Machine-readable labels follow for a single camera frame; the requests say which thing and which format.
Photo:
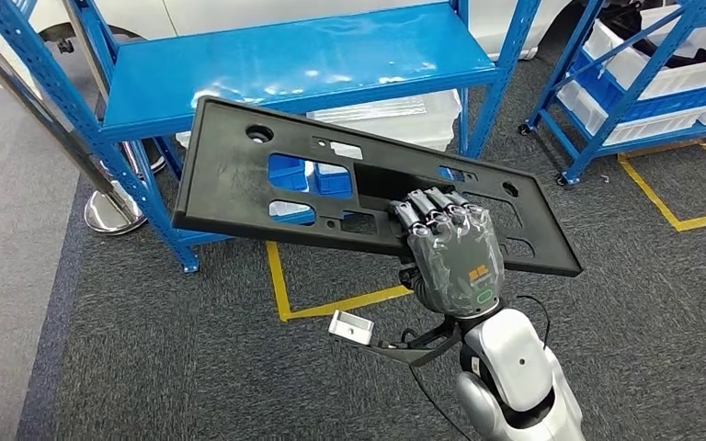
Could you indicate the white car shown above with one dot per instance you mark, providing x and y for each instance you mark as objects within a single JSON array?
[{"x": 268, "y": 12}]

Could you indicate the blue plastic bin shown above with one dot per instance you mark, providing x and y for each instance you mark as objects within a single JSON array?
[
  {"x": 286, "y": 173},
  {"x": 663, "y": 106}
]

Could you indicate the black plastic license plate frame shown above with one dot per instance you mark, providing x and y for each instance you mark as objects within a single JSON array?
[{"x": 225, "y": 182}]

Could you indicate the blue metal shelf rack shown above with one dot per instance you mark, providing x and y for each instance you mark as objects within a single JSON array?
[
  {"x": 613, "y": 115},
  {"x": 298, "y": 61}
]

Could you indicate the black plastic parts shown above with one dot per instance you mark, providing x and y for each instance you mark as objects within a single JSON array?
[{"x": 627, "y": 24}]

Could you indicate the black camera bracket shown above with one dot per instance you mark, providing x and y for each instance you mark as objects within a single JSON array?
[{"x": 414, "y": 353}]

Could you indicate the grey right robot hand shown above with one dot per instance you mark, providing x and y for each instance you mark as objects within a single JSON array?
[{"x": 456, "y": 268}]

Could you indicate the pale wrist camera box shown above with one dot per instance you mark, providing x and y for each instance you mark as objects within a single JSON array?
[{"x": 350, "y": 329}]

